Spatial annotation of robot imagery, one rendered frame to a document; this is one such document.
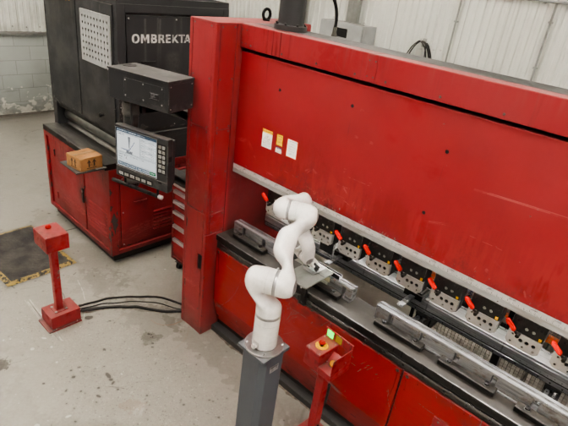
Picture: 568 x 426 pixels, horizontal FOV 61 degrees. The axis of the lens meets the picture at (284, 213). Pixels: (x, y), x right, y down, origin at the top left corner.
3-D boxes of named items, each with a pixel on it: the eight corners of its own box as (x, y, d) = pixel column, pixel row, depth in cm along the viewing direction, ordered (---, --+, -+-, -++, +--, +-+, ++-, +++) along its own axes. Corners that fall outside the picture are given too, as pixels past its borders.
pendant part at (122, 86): (111, 188, 340) (105, 65, 302) (136, 178, 360) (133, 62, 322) (166, 210, 320) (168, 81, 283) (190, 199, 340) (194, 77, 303)
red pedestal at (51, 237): (38, 320, 371) (25, 226, 334) (69, 308, 388) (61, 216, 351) (49, 334, 359) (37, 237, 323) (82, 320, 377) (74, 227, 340)
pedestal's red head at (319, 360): (303, 361, 273) (308, 336, 265) (322, 349, 283) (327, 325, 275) (329, 383, 261) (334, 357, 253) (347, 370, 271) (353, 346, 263)
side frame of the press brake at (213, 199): (180, 319, 392) (189, 15, 290) (255, 281, 451) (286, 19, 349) (199, 335, 378) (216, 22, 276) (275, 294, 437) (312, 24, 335)
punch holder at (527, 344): (503, 341, 229) (515, 313, 221) (510, 333, 234) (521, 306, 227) (536, 358, 220) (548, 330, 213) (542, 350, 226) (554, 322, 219)
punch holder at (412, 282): (395, 281, 263) (401, 256, 256) (402, 276, 269) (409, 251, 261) (419, 295, 254) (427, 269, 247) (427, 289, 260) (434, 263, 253)
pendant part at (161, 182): (116, 174, 329) (113, 122, 313) (128, 169, 338) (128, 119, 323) (166, 193, 311) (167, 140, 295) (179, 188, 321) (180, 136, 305)
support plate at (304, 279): (282, 275, 289) (282, 274, 288) (310, 261, 307) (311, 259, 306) (305, 289, 278) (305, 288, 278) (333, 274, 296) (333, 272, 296)
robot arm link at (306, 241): (321, 225, 252) (316, 263, 273) (305, 206, 262) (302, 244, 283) (306, 231, 249) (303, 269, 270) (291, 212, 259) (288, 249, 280)
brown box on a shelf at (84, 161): (59, 162, 399) (58, 148, 393) (90, 157, 416) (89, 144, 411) (76, 175, 381) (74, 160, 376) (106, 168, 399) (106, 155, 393)
